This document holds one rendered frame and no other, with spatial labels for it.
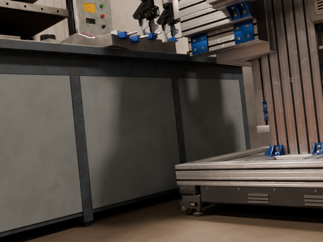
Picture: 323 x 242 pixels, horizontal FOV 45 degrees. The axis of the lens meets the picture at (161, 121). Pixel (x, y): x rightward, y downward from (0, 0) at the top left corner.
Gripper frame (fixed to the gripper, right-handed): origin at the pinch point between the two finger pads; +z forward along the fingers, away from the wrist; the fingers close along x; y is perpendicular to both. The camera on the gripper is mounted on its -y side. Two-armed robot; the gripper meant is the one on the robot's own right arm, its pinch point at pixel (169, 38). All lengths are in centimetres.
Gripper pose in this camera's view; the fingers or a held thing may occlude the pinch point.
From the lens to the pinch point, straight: 247.3
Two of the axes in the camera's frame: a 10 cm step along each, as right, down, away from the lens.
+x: 7.2, -0.6, 6.9
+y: 6.8, -0.9, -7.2
